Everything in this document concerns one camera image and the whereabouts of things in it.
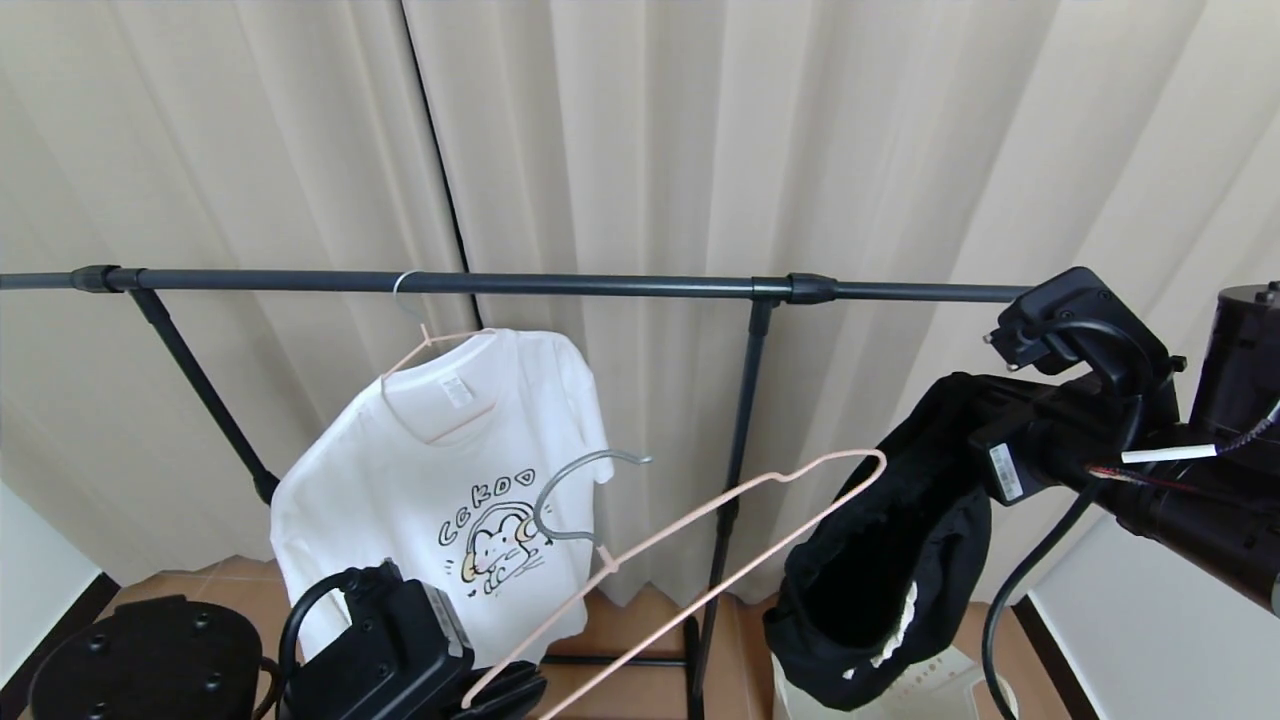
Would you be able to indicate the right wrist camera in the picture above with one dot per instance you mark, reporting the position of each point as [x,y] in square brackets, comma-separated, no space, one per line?
[1070,300]

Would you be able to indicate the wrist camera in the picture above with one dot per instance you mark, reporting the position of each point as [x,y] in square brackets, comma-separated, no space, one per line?
[1070,300]
[390,640]

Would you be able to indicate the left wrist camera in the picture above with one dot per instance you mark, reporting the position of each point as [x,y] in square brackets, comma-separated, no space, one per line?
[390,640]

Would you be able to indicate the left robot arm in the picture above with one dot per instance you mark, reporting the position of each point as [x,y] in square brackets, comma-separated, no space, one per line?
[140,660]

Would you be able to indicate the black shorts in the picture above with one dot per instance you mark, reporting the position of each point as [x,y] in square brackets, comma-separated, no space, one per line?
[860,560]

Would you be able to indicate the beige curtain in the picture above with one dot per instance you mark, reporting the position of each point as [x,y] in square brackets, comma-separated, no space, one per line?
[700,150]

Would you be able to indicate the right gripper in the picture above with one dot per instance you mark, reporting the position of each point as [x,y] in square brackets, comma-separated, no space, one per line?
[1060,450]

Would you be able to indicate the pink clothes hanger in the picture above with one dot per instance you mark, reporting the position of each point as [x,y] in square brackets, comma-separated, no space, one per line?
[430,341]
[700,519]

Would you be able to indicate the black clothes rack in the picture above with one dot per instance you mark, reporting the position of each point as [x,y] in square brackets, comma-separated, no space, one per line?
[600,285]

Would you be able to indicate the white printed T-shirt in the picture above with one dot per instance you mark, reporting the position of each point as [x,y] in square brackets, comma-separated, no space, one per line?
[400,500]

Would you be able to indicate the white laundry basket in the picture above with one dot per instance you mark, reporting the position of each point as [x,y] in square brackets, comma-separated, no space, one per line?
[960,680]

